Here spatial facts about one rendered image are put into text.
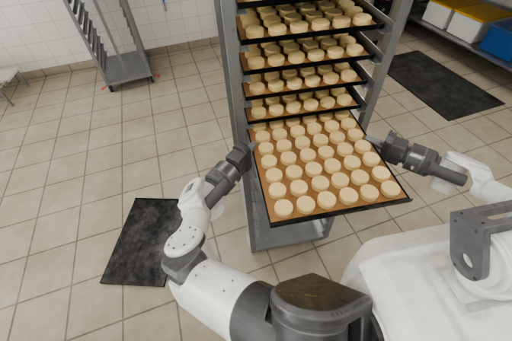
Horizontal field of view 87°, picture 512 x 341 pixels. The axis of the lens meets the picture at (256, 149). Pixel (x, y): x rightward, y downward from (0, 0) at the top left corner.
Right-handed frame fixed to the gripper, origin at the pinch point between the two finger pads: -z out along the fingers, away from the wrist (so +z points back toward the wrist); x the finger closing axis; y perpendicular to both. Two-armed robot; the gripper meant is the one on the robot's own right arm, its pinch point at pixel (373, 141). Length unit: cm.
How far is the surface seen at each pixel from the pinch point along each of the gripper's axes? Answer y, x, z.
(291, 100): 3.2, 7.7, -30.1
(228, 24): 24, 40, -38
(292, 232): 1, -92, -24
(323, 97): -3.5, 8.0, -21.0
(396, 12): -8.0, 37.6, -7.1
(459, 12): -319, -61, 9
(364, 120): -7.7, 1.1, -6.0
